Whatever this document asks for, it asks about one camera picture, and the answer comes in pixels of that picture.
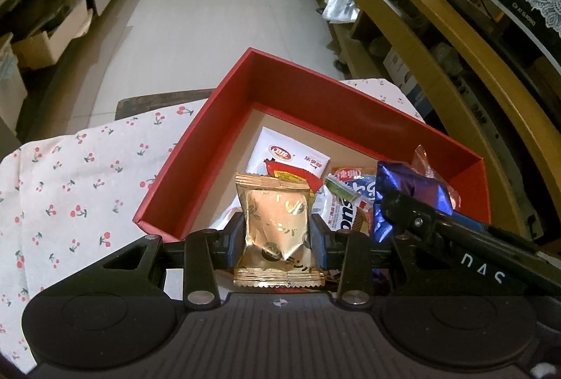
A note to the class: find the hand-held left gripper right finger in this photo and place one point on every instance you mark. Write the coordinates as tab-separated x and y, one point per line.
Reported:
316	239

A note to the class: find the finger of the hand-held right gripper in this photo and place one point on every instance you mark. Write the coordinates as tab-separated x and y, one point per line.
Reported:
407	210

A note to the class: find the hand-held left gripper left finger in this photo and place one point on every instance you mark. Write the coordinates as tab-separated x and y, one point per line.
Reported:
236	237

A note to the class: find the blue foil snack packet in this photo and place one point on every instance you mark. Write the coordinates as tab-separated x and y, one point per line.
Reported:
416	186

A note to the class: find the gold foil snack packet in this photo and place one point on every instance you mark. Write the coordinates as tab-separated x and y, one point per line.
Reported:
274	225

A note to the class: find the clear bread packet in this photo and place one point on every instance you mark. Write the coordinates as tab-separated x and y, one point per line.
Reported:
431	168

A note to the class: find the red and yellow gummy packet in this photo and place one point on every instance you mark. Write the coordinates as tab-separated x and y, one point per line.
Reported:
291	176

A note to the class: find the red cardboard box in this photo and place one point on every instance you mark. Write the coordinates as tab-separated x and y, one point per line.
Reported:
342	116

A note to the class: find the blue and white snack packet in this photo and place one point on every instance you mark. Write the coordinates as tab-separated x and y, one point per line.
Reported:
350	208

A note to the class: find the green snack packet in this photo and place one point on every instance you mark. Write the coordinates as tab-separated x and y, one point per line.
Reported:
337	188

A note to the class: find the orange snack packet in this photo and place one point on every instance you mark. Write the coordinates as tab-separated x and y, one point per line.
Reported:
347	173

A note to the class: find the white snack packet red logo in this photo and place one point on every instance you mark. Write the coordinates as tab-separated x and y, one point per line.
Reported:
285	148

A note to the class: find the white and blue box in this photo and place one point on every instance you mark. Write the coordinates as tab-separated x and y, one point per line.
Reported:
401	72

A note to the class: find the wooden television stand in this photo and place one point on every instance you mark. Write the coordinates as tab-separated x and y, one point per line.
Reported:
456	67

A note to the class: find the white cherry print cloth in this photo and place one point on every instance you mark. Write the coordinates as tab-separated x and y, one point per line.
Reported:
79	194

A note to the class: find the black television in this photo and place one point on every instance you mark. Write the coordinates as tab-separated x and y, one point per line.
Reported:
508	23

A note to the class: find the silver foil bag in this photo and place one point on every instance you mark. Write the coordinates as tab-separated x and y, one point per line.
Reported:
342	4

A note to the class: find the white cardboard box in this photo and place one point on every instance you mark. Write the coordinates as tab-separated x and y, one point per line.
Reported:
52	39

